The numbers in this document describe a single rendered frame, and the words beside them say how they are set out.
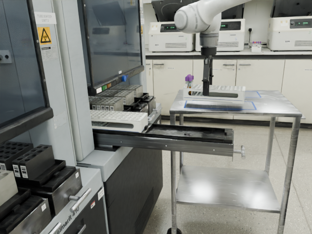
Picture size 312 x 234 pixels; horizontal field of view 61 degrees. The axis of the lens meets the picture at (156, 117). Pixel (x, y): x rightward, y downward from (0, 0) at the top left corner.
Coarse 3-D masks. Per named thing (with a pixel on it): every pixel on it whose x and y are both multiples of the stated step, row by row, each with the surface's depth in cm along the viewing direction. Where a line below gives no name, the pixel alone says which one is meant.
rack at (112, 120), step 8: (96, 112) 114; (104, 112) 114; (112, 112) 113; (120, 112) 113; (128, 112) 112; (136, 112) 112; (96, 120) 107; (104, 120) 106; (112, 120) 105; (120, 120) 104; (128, 120) 103; (136, 120) 102; (144, 120) 107; (96, 128) 108; (104, 128) 107; (112, 128) 106; (120, 128) 105; (128, 128) 110; (136, 128) 103
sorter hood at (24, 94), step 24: (0, 0) 59; (24, 0) 65; (0, 24) 59; (24, 24) 66; (0, 48) 59; (24, 48) 66; (0, 72) 60; (24, 72) 67; (0, 96) 60; (24, 96) 67; (0, 120) 61; (24, 120) 66; (0, 144) 60
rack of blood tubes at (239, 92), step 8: (184, 88) 130; (192, 88) 129; (200, 88) 130; (216, 88) 129; (224, 88) 128; (232, 88) 127; (240, 88) 127; (184, 96) 132; (192, 96) 130; (200, 96) 129; (208, 96) 136; (216, 96) 136; (224, 96) 135; (232, 96) 134; (240, 96) 123
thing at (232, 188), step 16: (176, 96) 153; (256, 96) 147; (272, 96) 146; (176, 112) 128; (192, 112) 127; (208, 112) 125; (224, 112) 124; (240, 112) 122; (256, 112) 121; (272, 112) 120; (288, 112) 119; (272, 128) 164; (272, 144) 168; (288, 160) 126; (192, 176) 171; (208, 176) 170; (224, 176) 169; (240, 176) 169; (256, 176) 168; (288, 176) 128; (176, 192) 193; (192, 192) 154; (208, 192) 154; (224, 192) 153; (240, 192) 153; (256, 192) 152; (272, 192) 152; (288, 192) 131; (240, 208) 141; (256, 208) 139; (272, 208) 139; (176, 224) 154
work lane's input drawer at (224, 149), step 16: (144, 128) 107; (160, 128) 110; (176, 128) 110; (192, 128) 108; (208, 128) 106; (224, 128) 104; (112, 144) 106; (128, 144) 104; (144, 144) 102; (160, 144) 101; (176, 144) 99; (192, 144) 97; (208, 144) 95; (224, 144) 94
